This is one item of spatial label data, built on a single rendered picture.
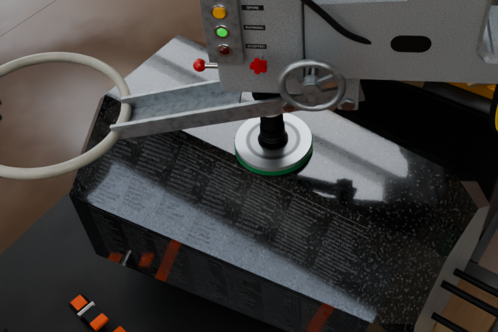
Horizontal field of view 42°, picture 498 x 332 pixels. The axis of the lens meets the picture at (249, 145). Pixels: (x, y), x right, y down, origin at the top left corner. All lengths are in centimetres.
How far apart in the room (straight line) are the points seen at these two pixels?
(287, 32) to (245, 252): 68
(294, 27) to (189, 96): 51
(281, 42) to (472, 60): 40
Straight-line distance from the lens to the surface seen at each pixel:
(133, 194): 200
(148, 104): 187
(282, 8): 137
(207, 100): 178
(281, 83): 143
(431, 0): 136
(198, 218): 188
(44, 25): 396
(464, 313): 239
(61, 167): 176
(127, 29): 376
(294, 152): 177
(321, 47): 144
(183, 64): 211
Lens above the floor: 220
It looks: 48 degrees down
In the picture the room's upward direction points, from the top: 7 degrees counter-clockwise
